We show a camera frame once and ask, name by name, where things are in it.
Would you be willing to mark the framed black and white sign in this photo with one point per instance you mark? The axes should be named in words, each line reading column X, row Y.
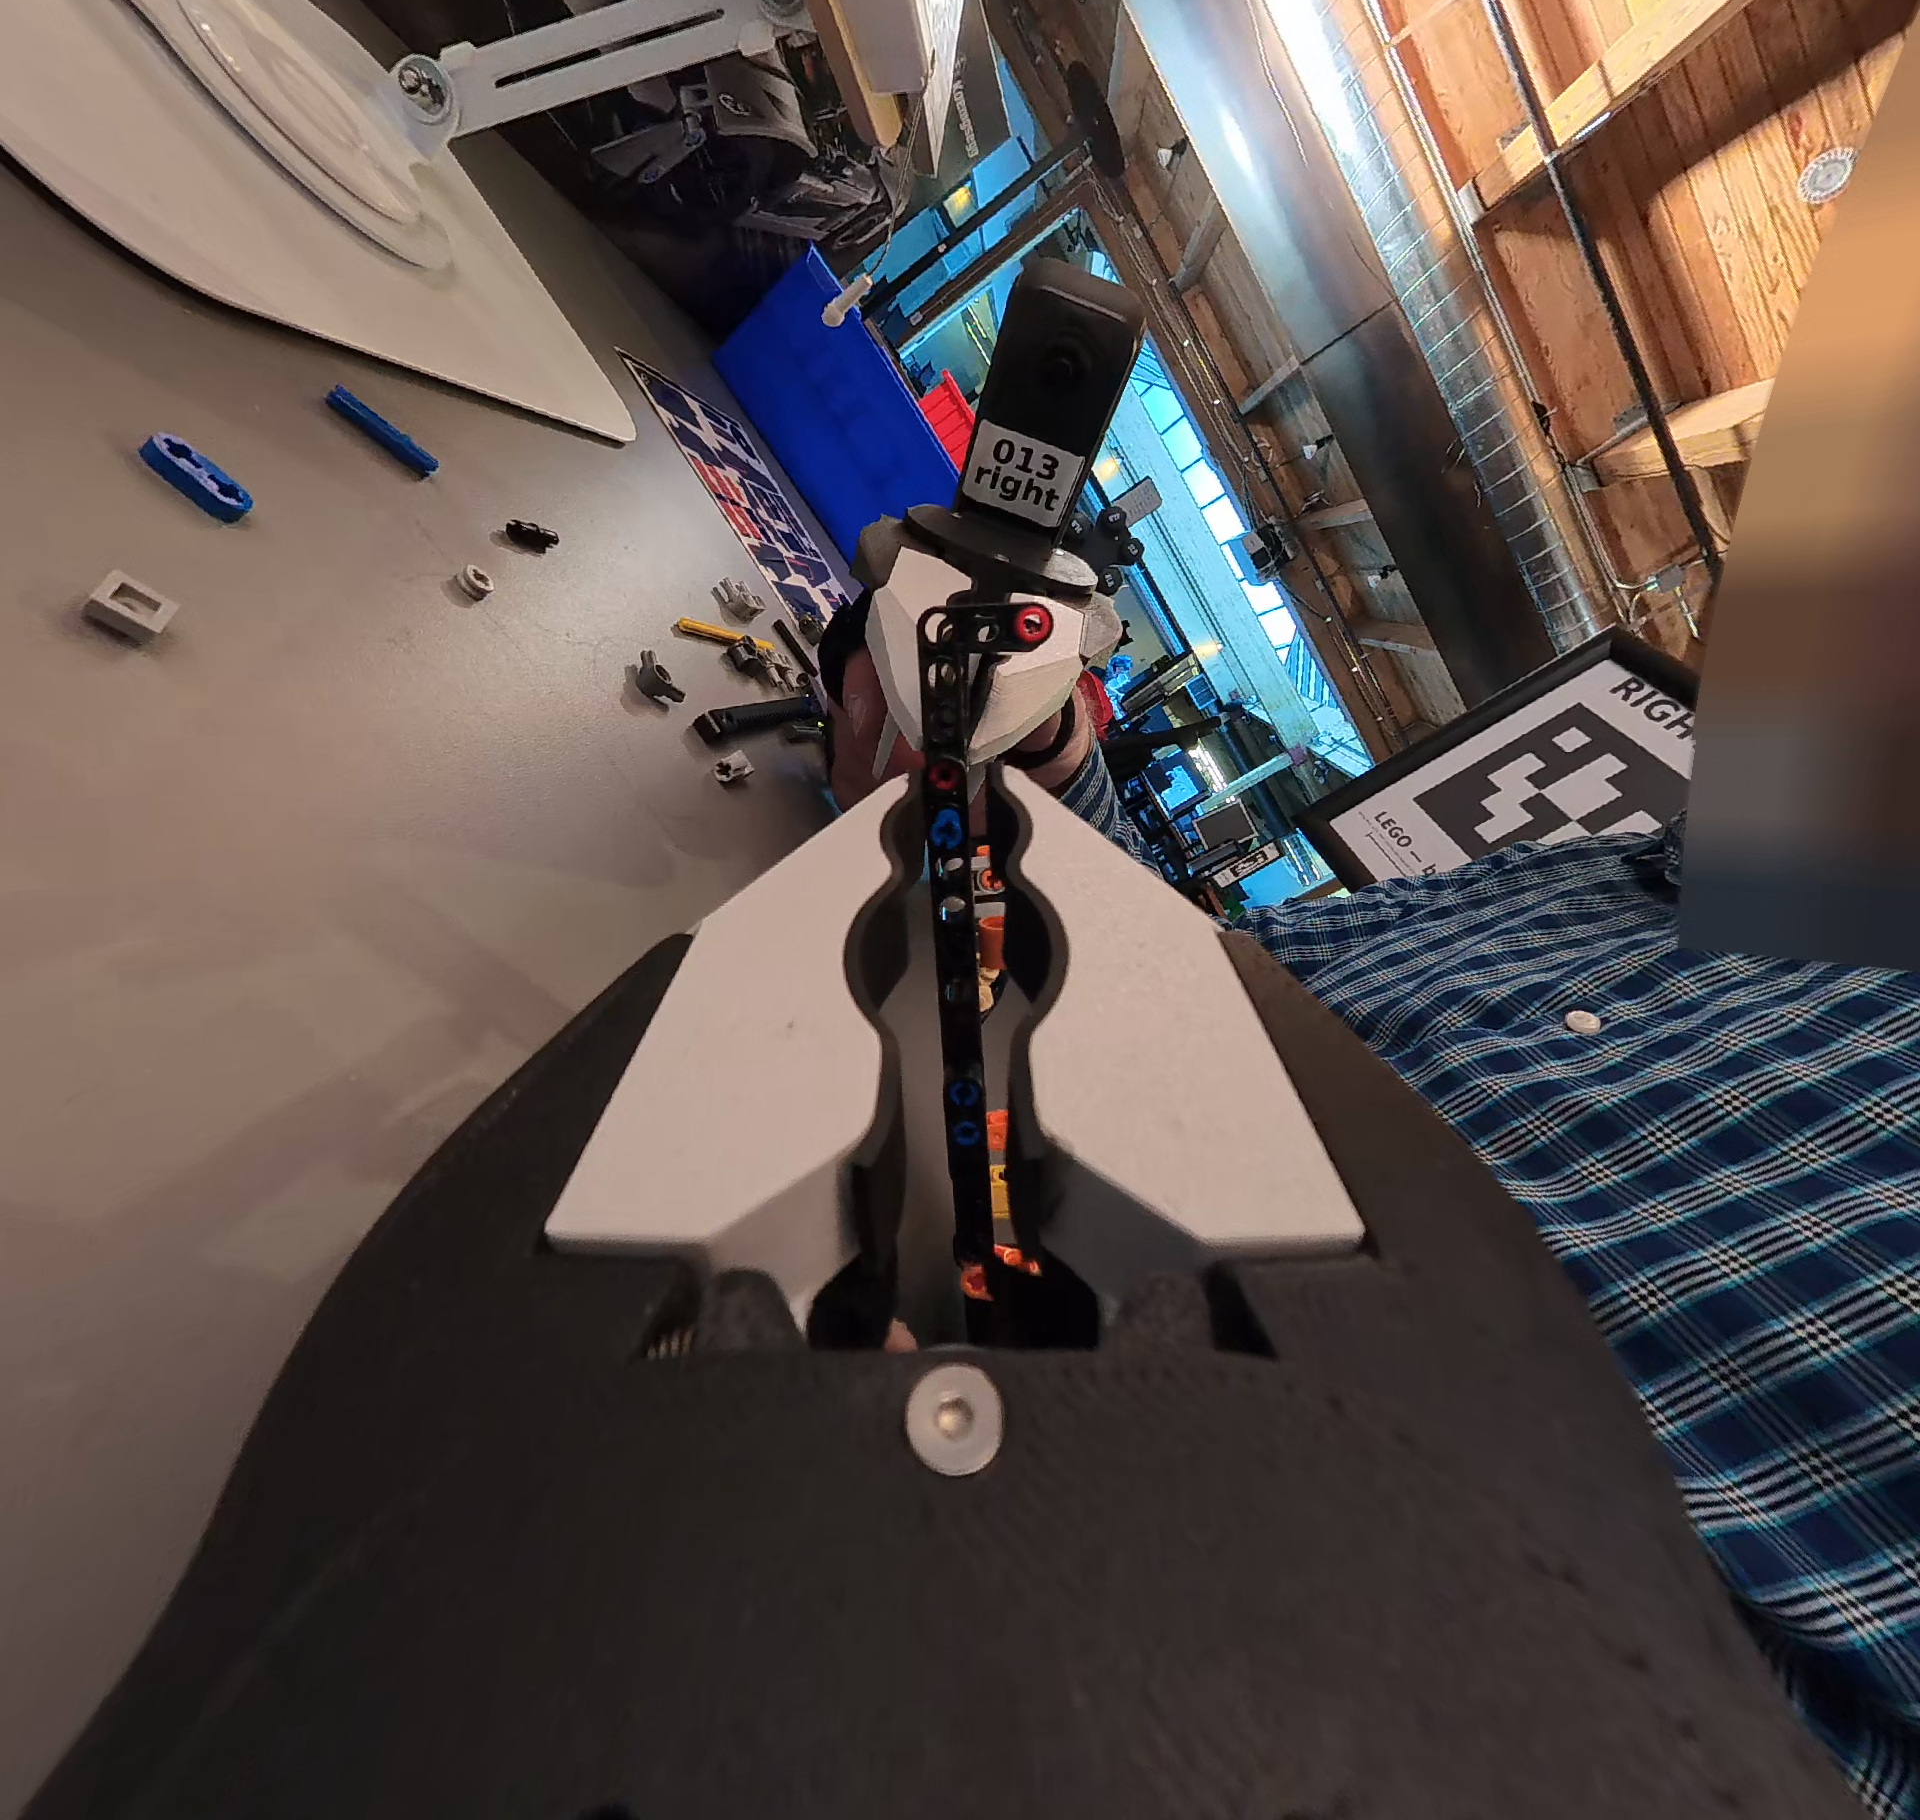
column 1531, row 784

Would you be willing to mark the black lego gear rack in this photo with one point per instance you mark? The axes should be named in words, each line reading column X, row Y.
column 757, row 722

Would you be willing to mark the white book stand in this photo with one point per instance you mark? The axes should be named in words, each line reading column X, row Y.
column 495, row 337

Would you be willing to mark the blue thin lego beam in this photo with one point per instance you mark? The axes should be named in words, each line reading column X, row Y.
column 195, row 476

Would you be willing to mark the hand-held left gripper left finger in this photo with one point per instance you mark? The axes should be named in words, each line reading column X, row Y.
column 719, row 1085

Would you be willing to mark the yellow lego axle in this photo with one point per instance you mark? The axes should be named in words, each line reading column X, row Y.
column 705, row 631

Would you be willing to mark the blue long lego pin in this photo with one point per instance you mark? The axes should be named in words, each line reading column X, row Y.
column 382, row 431

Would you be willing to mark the person's plaid shirt torso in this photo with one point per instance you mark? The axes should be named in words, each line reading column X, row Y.
column 1650, row 1174

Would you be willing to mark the printed sticker sheet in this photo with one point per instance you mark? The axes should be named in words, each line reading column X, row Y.
column 719, row 470

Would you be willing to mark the dark printed cardboard box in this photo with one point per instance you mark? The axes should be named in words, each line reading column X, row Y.
column 676, row 199

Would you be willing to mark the black L-shaped lego beam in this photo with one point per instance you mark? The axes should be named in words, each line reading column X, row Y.
column 960, row 1041

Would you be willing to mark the black round lamp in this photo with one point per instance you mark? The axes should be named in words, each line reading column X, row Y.
column 1095, row 124

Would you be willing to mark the red storage bin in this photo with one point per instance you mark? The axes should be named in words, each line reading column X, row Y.
column 946, row 426

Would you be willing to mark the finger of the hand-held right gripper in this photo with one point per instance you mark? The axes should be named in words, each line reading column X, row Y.
column 1028, row 689
column 900, row 636

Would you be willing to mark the dark grey lego connector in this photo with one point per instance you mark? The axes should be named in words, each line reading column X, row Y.
column 657, row 675

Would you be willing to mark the light grey square lego piece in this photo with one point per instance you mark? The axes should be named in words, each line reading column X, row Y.
column 128, row 605

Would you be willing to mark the blue storage bin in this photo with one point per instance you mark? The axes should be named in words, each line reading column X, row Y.
column 819, row 380

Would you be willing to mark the silver ventilation duct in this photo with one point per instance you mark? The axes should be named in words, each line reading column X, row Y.
column 1321, row 199

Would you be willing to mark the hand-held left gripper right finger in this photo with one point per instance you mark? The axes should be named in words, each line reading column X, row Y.
column 1184, row 1085

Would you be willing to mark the person's right hand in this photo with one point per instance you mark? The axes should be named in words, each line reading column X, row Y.
column 857, row 727

